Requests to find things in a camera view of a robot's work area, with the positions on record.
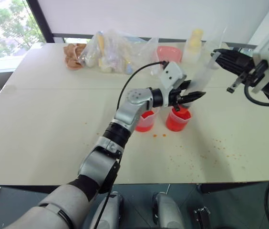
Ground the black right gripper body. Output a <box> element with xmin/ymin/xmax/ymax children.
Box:
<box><xmin>226</xmin><ymin>52</ymin><xmax>257</xmax><ymax>94</ymax></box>

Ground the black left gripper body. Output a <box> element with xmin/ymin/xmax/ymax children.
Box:
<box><xmin>168</xmin><ymin>88</ymin><xmax>185</xmax><ymax>113</ymax></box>

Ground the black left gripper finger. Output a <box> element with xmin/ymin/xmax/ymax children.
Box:
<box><xmin>179</xmin><ymin>80</ymin><xmax>193</xmax><ymax>93</ymax></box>
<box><xmin>182</xmin><ymin>91</ymin><xmax>207</xmax><ymax>105</ymax></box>

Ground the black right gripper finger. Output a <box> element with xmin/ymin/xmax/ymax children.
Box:
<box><xmin>213</xmin><ymin>48</ymin><xmax>235</xmax><ymax>61</ymax></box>
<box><xmin>216</xmin><ymin>59</ymin><xmax>236</xmax><ymax>73</ymax></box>

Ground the clear cup with red liquid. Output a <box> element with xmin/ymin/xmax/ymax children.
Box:
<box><xmin>165</xmin><ymin>106</ymin><xmax>192</xmax><ymax>132</ymax></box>
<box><xmin>134</xmin><ymin>108</ymin><xmax>160</xmax><ymax>133</ymax></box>

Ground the yellow plastic bottle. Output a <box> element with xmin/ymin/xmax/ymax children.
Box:
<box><xmin>183</xmin><ymin>29</ymin><xmax>205</xmax><ymax>64</ymax></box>

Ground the pink plastic bowl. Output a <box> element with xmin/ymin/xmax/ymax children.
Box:
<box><xmin>156</xmin><ymin>45</ymin><xmax>183</xmax><ymax>63</ymax></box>

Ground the empty clear plastic bag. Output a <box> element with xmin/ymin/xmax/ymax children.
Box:
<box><xmin>138</xmin><ymin>37</ymin><xmax>161</xmax><ymax>77</ymax></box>

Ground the clear plastic bag with toys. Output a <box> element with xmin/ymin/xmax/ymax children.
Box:
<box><xmin>80</xmin><ymin>29</ymin><xmax>136</xmax><ymax>75</ymax></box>

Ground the brown toy bread pile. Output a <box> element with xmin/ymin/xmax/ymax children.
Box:
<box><xmin>63</xmin><ymin>43</ymin><xmax>88</xmax><ymax>71</ymax></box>

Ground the silver rounded robot leg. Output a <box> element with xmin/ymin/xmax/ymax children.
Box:
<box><xmin>151</xmin><ymin>191</ymin><xmax>186</xmax><ymax>229</ymax></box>
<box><xmin>93</xmin><ymin>190</ymin><xmax>124</xmax><ymax>229</ymax></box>

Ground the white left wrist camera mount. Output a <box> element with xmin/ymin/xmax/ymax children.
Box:
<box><xmin>160</xmin><ymin>61</ymin><xmax>187</xmax><ymax>107</ymax></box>

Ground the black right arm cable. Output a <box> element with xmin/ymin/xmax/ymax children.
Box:
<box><xmin>244</xmin><ymin>83</ymin><xmax>269</xmax><ymax>229</ymax></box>

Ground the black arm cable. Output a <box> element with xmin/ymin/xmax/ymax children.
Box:
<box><xmin>93</xmin><ymin>61</ymin><xmax>169</xmax><ymax>229</ymax></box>
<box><xmin>244</xmin><ymin>83</ymin><xmax>269</xmax><ymax>229</ymax></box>

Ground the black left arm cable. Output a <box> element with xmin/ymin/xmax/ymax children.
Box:
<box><xmin>93</xmin><ymin>61</ymin><xmax>169</xmax><ymax>229</ymax></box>

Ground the black metal bracket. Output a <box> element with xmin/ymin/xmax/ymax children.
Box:
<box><xmin>193</xmin><ymin>206</ymin><xmax>212</xmax><ymax>229</ymax></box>

